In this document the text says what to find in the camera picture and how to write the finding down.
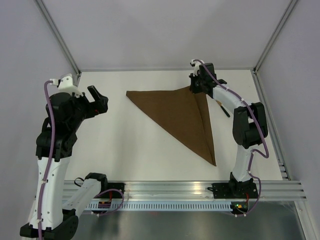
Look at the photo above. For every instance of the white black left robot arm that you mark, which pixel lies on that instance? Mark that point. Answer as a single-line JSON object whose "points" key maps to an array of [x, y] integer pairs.
{"points": [[51, 218]]}

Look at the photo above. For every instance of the left side aluminium rail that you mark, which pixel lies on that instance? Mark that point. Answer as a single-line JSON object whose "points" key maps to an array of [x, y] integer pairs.
{"points": [[77, 79]]}

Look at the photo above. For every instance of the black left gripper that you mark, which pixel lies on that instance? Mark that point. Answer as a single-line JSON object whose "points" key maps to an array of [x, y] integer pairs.
{"points": [[99, 106]]}

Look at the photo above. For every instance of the grey aluminium frame post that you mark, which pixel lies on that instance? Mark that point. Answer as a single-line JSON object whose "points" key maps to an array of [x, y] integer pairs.
{"points": [[57, 35]]}

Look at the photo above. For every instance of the aluminium rail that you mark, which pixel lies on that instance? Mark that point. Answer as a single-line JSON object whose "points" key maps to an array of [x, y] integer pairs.
{"points": [[77, 79], [271, 127], [274, 190]]}

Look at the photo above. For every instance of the aluminium front rail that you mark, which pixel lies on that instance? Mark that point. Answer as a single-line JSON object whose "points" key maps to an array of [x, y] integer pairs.
{"points": [[274, 190]]}

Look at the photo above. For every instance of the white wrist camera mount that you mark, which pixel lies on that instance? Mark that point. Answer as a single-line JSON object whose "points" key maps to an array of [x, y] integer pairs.
{"points": [[66, 84], [195, 63]]}

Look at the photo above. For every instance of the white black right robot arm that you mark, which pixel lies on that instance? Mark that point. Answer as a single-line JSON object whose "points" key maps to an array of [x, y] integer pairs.
{"points": [[249, 126]]}

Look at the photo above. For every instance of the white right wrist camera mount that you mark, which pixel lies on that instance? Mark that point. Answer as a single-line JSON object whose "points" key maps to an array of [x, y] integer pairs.
{"points": [[195, 63]]}

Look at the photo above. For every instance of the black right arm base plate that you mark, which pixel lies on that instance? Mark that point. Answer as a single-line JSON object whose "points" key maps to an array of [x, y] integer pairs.
{"points": [[228, 190]]}

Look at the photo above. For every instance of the brown cloth napkin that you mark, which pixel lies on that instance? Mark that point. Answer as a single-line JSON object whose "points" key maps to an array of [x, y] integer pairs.
{"points": [[183, 114]]}

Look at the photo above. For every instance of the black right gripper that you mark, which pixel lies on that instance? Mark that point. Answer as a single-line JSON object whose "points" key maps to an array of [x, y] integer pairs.
{"points": [[192, 88]]}

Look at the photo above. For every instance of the right rear aluminium frame post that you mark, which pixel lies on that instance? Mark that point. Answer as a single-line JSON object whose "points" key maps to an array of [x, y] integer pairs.
{"points": [[275, 34]]}

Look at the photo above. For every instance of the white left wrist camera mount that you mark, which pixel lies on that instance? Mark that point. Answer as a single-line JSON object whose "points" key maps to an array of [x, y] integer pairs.
{"points": [[66, 84]]}

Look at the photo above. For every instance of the right side aluminium rail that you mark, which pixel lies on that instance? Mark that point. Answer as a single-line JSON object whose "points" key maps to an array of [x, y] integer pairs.
{"points": [[271, 127]]}

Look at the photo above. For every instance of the white slotted cable duct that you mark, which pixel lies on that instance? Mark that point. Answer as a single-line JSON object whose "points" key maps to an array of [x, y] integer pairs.
{"points": [[215, 206]]}

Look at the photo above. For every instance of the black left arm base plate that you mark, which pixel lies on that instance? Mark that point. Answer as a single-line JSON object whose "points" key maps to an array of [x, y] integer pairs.
{"points": [[113, 190]]}

